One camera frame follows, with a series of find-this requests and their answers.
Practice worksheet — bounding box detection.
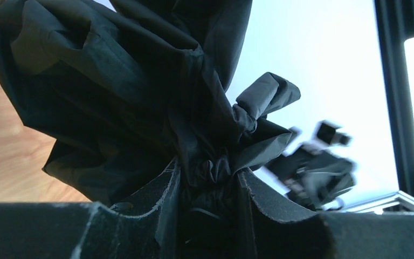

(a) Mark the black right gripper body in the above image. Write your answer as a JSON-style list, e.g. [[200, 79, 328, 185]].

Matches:
[[265, 146, 356, 211]]

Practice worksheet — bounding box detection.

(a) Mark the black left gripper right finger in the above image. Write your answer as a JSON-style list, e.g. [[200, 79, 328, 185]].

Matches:
[[237, 170, 414, 258]]

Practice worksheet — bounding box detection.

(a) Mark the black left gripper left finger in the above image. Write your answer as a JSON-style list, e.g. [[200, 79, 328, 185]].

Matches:
[[0, 160, 180, 258]]

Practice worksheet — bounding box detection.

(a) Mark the black folding umbrella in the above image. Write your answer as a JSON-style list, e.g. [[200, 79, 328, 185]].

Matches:
[[0, 1, 300, 258]]

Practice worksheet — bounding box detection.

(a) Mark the corner aluminium post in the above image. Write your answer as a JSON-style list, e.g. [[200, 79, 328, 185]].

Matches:
[[346, 1, 414, 211]]

